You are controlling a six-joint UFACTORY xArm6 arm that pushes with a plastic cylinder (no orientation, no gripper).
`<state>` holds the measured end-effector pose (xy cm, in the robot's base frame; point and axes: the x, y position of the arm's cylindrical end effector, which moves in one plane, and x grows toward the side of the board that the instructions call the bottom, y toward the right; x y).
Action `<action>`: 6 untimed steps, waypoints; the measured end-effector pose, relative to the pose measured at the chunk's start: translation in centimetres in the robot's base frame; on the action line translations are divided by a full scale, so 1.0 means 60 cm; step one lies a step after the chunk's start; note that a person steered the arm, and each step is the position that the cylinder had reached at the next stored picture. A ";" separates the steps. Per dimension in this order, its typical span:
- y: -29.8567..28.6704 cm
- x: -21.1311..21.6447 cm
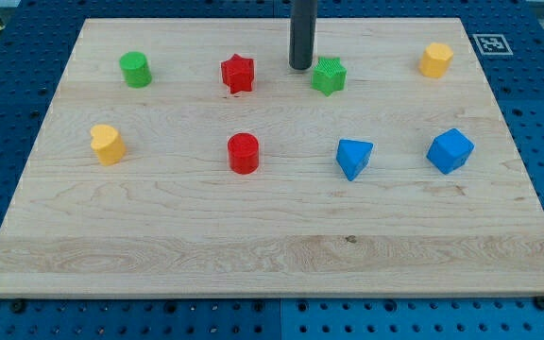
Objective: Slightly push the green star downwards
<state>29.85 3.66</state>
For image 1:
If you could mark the red cylinder block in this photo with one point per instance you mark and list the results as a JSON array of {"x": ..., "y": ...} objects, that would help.
[{"x": 243, "y": 151}]

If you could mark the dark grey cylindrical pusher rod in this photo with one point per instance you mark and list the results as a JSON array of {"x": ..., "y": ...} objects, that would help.
[{"x": 302, "y": 34}]

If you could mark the light wooden board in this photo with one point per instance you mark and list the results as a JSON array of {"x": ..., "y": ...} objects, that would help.
[{"x": 172, "y": 220}]

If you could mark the yellow hexagon block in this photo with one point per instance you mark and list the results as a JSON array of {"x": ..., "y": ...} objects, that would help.
[{"x": 435, "y": 60}]

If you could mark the blue cube block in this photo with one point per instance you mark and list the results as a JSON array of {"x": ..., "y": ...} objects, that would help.
[{"x": 449, "y": 150}]

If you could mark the blue triangle block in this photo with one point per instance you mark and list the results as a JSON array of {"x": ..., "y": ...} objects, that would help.
[{"x": 353, "y": 156}]

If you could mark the red star block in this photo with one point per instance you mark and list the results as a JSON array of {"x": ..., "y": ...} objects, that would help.
[{"x": 238, "y": 73}]

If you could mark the green cylinder block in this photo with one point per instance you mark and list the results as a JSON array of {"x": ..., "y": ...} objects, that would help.
[{"x": 135, "y": 69}]

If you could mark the black bolt front left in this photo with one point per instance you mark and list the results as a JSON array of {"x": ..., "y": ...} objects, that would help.
[{"x": 17, "y": 306}]

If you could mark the black bolt front right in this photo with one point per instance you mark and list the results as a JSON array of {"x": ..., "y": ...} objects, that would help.
[{"x": 539, "y": 302}]

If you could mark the white fiducial marker tag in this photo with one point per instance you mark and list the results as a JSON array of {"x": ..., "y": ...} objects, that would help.
[{"x": 492, "y": 44}]

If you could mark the yellow heart block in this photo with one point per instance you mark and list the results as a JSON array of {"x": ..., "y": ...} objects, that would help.
[{"x": 107, "y": 144}]

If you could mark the green star block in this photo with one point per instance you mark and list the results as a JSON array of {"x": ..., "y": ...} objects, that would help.
[{"x": 329, "y": 75}]

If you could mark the black bolt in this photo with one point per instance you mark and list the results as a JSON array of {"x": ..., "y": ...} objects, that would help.
[
  {"x": 539, "y": 302},
  {"x": 17, "y": 306}
]

